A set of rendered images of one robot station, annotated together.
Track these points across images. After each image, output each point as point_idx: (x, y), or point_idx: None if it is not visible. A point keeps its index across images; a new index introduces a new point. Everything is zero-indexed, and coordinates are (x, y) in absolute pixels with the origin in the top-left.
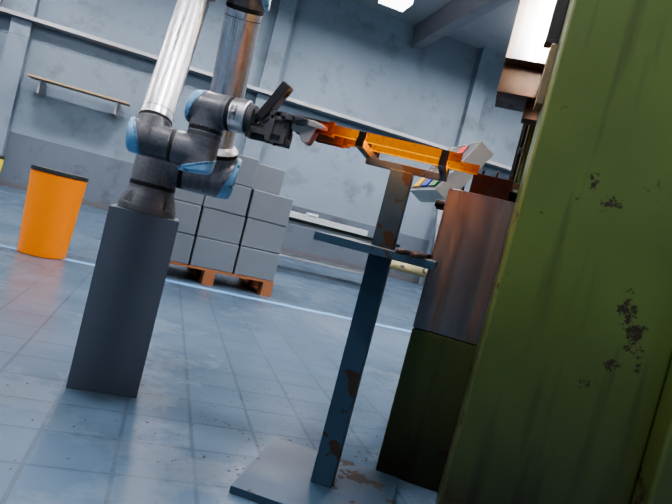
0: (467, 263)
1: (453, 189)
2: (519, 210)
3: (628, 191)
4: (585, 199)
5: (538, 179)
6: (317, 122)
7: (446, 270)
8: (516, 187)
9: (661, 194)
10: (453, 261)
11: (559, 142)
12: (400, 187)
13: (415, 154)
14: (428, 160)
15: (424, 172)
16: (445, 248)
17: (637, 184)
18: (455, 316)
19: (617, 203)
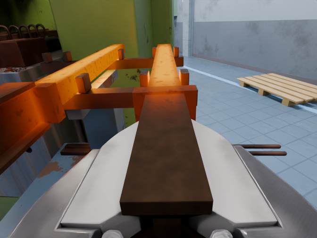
0: (65, 125)
1: (22, 72)
2: (140, 68)
3: (147, 29)
4: (145, 43)
5: (139, 39)
6: (202, 124)
7: (60, 143)
8: (13, 38)
9: (149, 26)
10: (59, 133)
11: (137, 4)
12: (120, 112)
13: (106, 60)
14: (112, 60)
15: (112, 77)
16: (50, 130)
17: (147, 24)
18: None
19: (147, 39)
